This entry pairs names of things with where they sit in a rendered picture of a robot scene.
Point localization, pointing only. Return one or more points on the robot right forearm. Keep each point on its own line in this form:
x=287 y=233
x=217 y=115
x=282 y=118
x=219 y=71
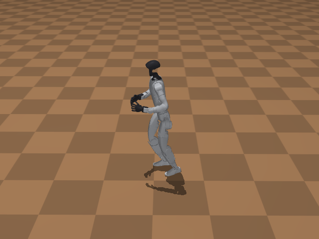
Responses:
x=146 y=94

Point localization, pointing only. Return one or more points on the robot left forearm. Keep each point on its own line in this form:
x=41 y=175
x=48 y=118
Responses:
x=156 y=109

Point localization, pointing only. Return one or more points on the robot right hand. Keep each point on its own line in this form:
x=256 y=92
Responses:
x=135 y=98

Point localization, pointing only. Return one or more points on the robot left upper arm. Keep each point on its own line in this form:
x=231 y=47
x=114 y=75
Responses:
x=159 y=90

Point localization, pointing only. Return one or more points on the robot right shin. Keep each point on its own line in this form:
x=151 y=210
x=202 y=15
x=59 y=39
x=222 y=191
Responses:
x=158 y=151

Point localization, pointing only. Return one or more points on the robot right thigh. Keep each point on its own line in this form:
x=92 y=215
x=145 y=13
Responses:
x=153 y=126

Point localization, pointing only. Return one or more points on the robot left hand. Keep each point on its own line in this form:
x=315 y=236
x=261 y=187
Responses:
x=137 y=108

